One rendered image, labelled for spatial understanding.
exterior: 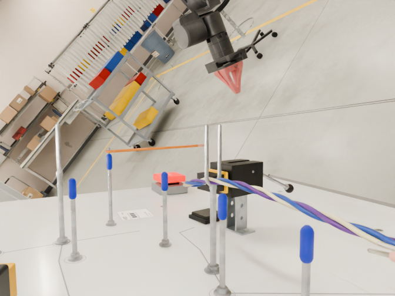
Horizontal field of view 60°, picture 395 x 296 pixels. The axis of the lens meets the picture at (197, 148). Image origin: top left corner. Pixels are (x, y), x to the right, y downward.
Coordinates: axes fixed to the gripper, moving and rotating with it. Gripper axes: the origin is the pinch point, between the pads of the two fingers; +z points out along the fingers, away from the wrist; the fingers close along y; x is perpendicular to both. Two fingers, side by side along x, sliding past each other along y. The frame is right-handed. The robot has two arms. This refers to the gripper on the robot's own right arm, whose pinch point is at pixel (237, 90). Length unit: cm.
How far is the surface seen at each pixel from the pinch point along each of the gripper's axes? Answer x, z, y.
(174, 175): -31.0, 7.8, 11.7
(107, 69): 104, -49, -360
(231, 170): -35, 3, 38
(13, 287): -59, -2, 49
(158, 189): -34.7, 8.9, 10.7
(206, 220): -37.4, 10.1, 30.8
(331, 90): 146, 42, -86
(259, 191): -42, 1, 51
